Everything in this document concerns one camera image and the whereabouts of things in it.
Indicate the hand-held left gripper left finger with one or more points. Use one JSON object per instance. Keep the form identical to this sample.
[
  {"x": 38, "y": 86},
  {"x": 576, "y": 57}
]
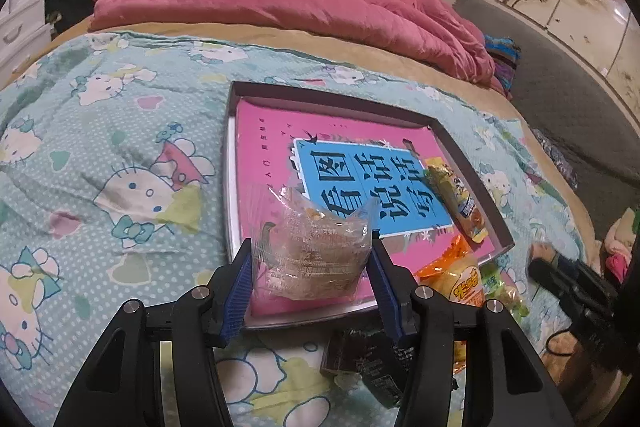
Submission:
[{"x": 237, "y": 302}]

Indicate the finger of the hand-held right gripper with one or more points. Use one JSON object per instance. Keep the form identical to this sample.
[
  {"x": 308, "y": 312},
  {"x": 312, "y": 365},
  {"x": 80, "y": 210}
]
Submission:
[{"x": 550, "y": 272}]

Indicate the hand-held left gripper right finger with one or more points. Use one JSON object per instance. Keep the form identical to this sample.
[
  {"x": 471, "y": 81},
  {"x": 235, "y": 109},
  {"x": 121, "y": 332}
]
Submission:
[{"x": 387, "y": 297}]

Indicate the green snack packet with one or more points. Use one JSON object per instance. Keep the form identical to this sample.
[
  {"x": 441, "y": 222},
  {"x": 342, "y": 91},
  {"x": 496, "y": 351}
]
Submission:
[{"x": 500, "y": 292}]

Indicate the dark brown snack packet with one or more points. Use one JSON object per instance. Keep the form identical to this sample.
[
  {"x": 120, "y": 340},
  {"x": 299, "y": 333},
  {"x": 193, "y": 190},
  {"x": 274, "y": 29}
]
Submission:
[
  {"x": 385, "y": 382},
  {"x": 345, "y": 352}
]

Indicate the orange snack packet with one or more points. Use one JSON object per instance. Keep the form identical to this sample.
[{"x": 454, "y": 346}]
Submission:
[{"x": 460, "y": 277}]

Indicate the clear packet of brown snack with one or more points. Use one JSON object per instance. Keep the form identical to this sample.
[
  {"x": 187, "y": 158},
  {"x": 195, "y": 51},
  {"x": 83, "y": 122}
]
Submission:
[{"x": 310, "y": 257}]

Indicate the long gold snack packet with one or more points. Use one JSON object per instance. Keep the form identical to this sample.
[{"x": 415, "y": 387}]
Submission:
[{"x": 457, "y": 202}]

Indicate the dark shallow box tray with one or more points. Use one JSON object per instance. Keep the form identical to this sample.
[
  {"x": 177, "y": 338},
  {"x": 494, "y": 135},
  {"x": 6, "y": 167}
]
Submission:
[{"x": 325, "y": 103}]

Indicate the pink and green cloth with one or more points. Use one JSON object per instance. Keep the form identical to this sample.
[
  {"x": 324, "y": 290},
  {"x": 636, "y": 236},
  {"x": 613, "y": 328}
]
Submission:
[{"x": 617, "y": 252}]

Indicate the dark patterned cloth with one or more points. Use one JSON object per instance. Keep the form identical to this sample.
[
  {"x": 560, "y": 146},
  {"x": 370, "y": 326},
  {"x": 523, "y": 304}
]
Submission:
[{"x": 555, "y": 157}]

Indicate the pink book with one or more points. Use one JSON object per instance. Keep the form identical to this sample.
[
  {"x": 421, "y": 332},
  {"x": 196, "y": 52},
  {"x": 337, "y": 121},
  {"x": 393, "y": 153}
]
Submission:
[{"x": 270, "y": 157}]

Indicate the grey padded headboard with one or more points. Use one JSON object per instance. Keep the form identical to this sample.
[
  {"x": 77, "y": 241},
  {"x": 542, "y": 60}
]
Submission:
[{"x": 550, "y": 82}]

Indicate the striped cloth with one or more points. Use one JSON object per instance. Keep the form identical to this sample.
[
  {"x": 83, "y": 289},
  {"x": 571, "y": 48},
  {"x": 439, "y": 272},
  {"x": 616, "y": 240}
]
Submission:
[{"x": 502, "y": 62}]

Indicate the printed cat blanket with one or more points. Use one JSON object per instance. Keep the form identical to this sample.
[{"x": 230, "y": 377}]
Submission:
[{"x": 100, "y": 107}]

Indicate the pink duvet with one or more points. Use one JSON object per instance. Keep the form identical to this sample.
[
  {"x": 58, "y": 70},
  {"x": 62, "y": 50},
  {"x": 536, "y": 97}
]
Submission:
[{"x": 250, "y": 2}]

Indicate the white drawer chest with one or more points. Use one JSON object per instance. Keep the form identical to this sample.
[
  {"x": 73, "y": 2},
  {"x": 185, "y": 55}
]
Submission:
[{"x": 20, "y": 22}]

